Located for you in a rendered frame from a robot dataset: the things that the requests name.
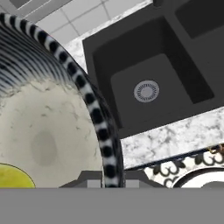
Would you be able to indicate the black and white striped bowl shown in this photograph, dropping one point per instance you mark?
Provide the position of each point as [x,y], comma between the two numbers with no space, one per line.
[52,116]

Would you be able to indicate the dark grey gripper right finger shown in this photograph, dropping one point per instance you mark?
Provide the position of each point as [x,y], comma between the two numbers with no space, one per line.
[133,178]

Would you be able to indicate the white round black-rimmed object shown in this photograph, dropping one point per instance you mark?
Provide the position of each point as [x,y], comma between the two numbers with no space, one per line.
[204,179]

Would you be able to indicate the grey window frame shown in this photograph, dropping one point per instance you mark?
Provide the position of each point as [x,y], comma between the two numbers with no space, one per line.
[38,10]

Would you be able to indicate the yellow lemon wedge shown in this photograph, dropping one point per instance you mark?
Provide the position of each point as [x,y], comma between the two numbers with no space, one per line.
[13,178]

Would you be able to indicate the black double sink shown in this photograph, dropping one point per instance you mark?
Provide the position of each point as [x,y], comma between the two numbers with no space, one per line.
[163,67]

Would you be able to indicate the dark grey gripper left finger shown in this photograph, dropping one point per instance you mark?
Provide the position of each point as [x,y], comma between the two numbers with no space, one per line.
[92,178]

